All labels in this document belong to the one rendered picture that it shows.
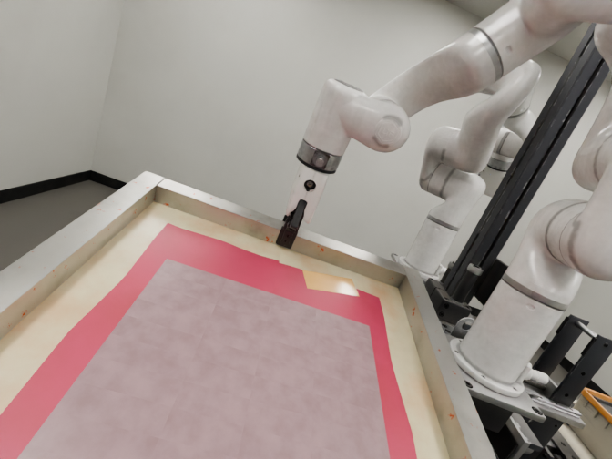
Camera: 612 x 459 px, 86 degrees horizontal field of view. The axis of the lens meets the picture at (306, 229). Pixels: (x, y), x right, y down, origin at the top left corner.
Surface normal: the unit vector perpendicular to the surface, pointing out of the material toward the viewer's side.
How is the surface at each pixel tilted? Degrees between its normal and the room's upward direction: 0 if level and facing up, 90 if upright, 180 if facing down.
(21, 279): 12
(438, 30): 90
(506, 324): 90
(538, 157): 90
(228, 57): 90
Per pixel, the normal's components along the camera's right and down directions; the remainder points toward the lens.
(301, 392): 0.37, -0.81
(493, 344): -0.70, -0.07
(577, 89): -0.07, 0.27
